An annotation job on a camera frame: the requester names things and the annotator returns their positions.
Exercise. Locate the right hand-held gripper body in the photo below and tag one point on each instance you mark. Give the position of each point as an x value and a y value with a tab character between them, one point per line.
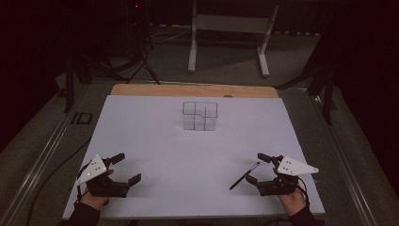
282	185

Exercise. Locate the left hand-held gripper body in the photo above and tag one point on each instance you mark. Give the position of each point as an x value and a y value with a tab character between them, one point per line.
103	188

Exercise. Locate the thin black pen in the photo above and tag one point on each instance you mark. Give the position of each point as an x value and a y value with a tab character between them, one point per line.
244	175

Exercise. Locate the clear acrylic organizer box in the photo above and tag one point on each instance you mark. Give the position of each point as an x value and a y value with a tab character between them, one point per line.
200	121

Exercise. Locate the person's left hand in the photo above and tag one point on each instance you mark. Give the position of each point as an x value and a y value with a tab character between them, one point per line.
94	201

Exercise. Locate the person's right hand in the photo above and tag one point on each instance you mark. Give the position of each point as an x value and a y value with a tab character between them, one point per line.
293	202

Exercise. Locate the white board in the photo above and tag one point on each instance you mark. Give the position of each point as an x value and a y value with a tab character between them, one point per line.
188	163

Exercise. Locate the black metal stand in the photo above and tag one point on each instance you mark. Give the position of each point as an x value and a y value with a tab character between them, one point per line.
69	84
327	94

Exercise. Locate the black tripod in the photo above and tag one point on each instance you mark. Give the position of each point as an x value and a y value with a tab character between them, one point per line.
147	67

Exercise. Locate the wooden table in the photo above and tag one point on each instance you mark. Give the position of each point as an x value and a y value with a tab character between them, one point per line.
188	90

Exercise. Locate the white metal stand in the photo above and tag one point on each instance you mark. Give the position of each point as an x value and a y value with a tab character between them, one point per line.
232	23

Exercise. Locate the metal floor rail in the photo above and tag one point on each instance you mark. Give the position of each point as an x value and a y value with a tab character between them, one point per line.
342	163
40	163

